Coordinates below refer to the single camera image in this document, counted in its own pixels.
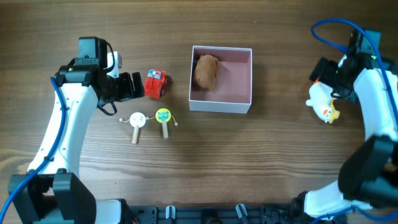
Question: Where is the white box pink interior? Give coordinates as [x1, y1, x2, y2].
[188, 45, 252, 114]

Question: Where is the red toy fire truck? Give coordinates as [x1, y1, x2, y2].
[144, 69, 167, 98]

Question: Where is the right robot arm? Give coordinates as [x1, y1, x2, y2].
[302, 29, 397, 220]

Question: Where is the left blue cable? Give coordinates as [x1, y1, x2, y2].
[0, 76, 68, 223]

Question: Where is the white face rattle drum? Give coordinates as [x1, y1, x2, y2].
[119, 112, 149, 144]

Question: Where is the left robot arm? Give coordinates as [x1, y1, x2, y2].
[2, 37, 144, 223]

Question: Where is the brown plush bear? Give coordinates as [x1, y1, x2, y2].
[193, 55, 219, 91]

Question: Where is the yellow cat rattle drum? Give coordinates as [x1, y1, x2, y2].
[146, 108, 178, 139]

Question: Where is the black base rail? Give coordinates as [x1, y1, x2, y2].
[130, 204, 313, 224]

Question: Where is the white plush chicken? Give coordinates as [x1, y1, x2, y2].
[305, 80, 340, 123]

